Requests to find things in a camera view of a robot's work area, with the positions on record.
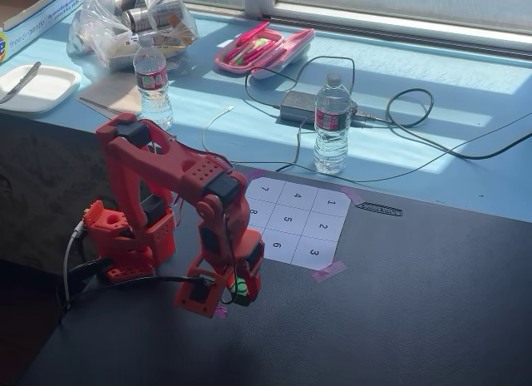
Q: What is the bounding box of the pink pencil case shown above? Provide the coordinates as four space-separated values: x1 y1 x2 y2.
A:
213 26 316 81

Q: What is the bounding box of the green highlighter pen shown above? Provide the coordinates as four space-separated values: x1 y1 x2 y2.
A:
239 37 272 57

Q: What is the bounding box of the clear plastic bag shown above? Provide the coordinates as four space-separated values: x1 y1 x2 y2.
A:
65 0 200 72

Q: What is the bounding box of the black table clamp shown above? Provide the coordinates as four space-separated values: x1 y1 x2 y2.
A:
68 256 114 287

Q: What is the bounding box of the black leather mat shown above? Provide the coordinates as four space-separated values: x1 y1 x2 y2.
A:
18 163 532 386

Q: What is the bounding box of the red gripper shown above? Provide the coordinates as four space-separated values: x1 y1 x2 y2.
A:
195 230 265 306

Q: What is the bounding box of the white window frame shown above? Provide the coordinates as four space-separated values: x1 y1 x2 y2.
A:
243 0 532 61

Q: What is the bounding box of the white numbered grid paper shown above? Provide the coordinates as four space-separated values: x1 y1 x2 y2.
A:
244 176 352 271

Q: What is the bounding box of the red wrist camera mount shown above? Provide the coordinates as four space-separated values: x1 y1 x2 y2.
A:
173 265 219 319

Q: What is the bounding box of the clear plastic water bottle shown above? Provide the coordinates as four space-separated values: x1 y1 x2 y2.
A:
132 33 174 132
313 72 352 176

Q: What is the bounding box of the plastic knife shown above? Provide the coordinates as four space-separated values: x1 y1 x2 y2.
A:
0 61 42 105

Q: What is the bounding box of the white square plate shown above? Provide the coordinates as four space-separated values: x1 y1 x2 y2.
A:
0 63 82 115

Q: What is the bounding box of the brown paper pad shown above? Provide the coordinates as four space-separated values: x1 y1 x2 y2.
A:
76 72 145 117

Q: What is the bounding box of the cardboard detergent box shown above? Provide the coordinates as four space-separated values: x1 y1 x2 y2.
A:
0 0 84 66

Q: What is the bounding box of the white charging cable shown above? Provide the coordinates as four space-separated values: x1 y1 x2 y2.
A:
201 106 292 165

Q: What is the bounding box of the black power adapter brick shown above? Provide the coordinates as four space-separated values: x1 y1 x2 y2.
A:
279 90 359 130

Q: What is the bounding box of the pink pen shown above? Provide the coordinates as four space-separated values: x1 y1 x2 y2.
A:
234 20 271 46

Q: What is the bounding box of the green cube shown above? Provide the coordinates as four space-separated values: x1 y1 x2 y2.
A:
226 276 254 308

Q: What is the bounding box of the white robot base cable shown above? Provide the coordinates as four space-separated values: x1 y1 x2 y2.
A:
62 218 87 308

